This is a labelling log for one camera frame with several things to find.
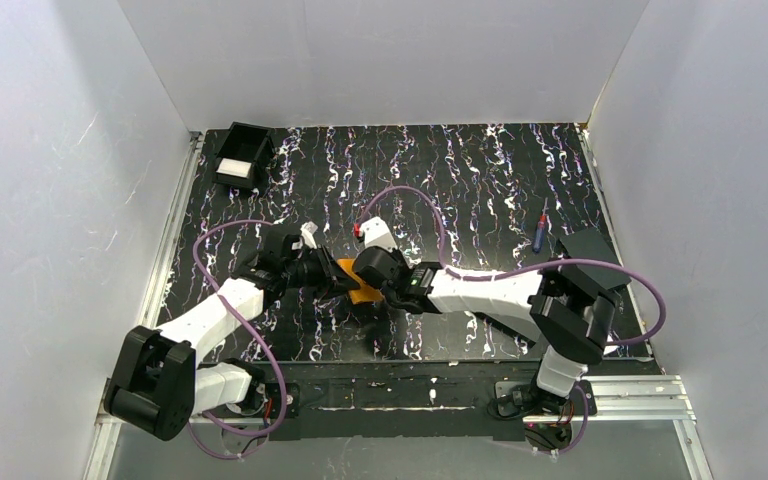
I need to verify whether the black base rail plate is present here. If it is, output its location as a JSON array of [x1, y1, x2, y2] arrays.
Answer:
[[191, 360, 597, 443]]

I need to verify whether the blue red screwdriver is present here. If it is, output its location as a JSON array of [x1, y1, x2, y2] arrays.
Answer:
[[532, 198, 548, 254]]

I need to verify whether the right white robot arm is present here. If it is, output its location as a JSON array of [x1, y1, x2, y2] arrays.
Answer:
[[350, 247, 619, 398]]

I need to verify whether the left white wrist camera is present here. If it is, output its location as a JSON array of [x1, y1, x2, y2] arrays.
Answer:
[[300, 221, 318, 249]]

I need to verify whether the black flat slab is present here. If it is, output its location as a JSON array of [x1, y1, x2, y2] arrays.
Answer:
[[471, 311, 541, 344]]

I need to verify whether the white block in box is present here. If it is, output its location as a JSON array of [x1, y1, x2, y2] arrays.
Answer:
[[216, 158, 253, 179]]

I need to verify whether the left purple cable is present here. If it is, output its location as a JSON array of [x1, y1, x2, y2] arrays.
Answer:
[[185, 219, 319, 462]]

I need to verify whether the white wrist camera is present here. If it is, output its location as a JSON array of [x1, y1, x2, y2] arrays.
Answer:
[[300, 221, 318, 249], [353, 217, 397, 252]]

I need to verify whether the black box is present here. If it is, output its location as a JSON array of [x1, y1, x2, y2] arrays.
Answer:
[[213, 122, 275, 192]]

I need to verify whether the orange card holder wallet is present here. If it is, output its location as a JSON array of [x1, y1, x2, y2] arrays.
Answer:
[[337, 258, 384, 305]]

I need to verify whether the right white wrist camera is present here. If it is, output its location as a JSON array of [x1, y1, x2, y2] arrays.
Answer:
[[353, 217, 397, 252]]

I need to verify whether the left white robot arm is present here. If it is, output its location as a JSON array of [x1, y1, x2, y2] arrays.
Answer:
[[102, 226, 361, 441]]

